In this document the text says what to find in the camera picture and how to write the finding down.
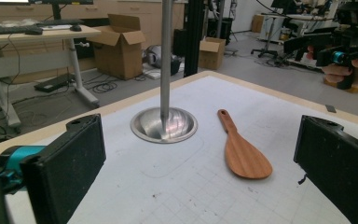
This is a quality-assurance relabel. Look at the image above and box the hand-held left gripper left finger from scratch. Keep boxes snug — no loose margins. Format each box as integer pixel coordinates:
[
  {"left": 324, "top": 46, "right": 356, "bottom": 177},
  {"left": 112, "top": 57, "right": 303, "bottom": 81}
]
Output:
[{"left": 20, "top": 113, "right": 107, "bottom": 224}]

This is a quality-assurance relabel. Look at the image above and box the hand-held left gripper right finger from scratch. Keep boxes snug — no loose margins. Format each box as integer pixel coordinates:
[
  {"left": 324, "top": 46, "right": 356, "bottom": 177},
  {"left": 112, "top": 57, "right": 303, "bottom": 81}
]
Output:
[{"left": 293, "top": 115, "right": 358, "bottom": 224}]

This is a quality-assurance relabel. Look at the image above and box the wooden rice spoon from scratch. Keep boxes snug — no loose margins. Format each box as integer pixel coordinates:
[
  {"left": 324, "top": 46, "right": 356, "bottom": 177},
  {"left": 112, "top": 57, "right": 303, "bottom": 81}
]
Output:
[{"left": 216, "top": 108, "right": 274, "bottom": 180}]

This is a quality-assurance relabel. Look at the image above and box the metal utensil stand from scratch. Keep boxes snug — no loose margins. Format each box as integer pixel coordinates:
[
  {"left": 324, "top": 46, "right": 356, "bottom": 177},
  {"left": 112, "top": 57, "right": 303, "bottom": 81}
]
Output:
[{"left": 130, "top": 0, "right": 199, "bottom": 145}]

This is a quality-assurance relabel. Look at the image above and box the flat black device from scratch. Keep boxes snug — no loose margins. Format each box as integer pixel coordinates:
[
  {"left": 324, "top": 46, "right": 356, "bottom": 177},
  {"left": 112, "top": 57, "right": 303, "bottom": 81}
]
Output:
[{"left": 33, "top": 73, "right": 76, "bottom": 93}]

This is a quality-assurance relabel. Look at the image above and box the small cardboard box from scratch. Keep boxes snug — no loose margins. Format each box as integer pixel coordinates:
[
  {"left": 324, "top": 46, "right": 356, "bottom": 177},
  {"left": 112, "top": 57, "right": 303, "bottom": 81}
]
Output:
[{"left": 198, "top": 36, "right": 227, "bottom": 71}]

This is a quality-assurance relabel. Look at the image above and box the white grid mat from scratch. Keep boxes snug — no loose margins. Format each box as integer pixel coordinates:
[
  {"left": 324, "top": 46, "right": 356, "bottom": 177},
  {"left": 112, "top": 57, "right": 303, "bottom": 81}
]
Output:
[{"left": 4, "top": 76, "right": 358, "bottom": 224}]

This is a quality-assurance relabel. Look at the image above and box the large open cardboard box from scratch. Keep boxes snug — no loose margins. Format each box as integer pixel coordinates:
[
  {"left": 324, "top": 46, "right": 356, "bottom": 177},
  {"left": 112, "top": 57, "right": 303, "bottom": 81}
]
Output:
[{"left": 86, "top": 13, "right": 147, "bottom": 81}]

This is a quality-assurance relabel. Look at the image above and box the white foam board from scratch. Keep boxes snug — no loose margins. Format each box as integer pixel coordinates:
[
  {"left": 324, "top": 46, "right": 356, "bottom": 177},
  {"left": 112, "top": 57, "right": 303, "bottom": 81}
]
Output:
[{"left": 143, "top": 67, "right": 162, "bottom": 80}]

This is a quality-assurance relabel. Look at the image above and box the white desk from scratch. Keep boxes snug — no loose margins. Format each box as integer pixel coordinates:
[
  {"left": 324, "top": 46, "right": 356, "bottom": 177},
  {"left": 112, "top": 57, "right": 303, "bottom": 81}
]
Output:
[{"left": 0, "top": 23, "right": 103, "bottom": 129}]

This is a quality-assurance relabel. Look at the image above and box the grey rounded appliance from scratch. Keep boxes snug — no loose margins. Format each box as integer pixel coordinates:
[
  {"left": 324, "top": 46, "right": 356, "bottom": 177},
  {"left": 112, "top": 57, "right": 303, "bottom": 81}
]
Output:
[{"left": 142, "top": 44, "right": 183, "bottom": 77}]

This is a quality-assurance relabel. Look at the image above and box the black keyboard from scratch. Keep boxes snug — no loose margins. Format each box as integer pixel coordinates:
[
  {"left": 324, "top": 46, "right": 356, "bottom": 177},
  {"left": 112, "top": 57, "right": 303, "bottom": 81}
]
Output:
[{"left": 0, "top": 25, "right": 44, "bottom": 36}]

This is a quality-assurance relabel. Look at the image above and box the coiled black cable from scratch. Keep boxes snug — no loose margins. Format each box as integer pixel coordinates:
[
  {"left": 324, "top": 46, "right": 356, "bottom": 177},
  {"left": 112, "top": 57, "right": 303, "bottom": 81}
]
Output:
[{"left": 90, "top": 78, "right": 119, "bottom": 94}]

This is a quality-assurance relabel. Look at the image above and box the black metal frame post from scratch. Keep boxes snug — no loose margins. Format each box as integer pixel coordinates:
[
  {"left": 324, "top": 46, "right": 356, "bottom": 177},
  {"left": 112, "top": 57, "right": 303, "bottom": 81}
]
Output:
[{"left": 183, "top": 0, "right": 206, "bottom": 78}]

